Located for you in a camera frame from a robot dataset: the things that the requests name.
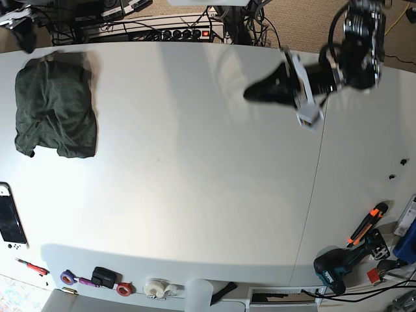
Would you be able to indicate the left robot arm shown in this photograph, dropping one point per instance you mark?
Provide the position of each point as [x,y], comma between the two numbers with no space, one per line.
[353,56]

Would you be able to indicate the blue box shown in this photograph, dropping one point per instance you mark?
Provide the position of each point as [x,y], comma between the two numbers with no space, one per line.
[405,246]

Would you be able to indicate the orange black utility knife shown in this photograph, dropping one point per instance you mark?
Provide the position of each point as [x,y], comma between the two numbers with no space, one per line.
[367,223]

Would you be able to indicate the red screwdriver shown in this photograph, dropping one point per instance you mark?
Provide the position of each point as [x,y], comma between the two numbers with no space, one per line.
[39,270]

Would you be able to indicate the red square tag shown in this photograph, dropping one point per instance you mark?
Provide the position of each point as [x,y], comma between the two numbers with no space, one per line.
[374,276]

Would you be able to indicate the purple tape roll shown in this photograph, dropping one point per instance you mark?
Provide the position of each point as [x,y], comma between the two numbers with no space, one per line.
[68,278]

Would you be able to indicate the black power strip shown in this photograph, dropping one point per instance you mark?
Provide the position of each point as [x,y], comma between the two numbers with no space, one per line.
[164,35]

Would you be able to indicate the dark green t-shirt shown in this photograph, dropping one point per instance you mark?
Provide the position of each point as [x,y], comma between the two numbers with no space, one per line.
[54,106]

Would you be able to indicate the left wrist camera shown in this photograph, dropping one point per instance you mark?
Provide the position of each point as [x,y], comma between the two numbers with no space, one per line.
[310,117]

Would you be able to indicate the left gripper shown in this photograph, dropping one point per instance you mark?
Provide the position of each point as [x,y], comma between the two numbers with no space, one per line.
[284,86]

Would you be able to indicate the white handheld game console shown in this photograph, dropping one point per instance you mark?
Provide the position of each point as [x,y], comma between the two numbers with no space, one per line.
[12,231]

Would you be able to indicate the black action camera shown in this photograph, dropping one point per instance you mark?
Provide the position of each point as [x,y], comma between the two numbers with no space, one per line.
[104,277]

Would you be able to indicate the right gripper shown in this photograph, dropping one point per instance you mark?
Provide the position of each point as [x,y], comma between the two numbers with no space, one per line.
[20,24]

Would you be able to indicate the teal black power drill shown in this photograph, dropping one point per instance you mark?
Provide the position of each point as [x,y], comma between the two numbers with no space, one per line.
[332,266]

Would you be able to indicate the red tape roll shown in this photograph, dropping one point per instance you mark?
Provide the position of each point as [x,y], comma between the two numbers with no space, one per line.
[124,289]

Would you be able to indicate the white tape dispenser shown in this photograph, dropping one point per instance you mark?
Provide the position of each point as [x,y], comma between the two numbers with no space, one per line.
[159,289]

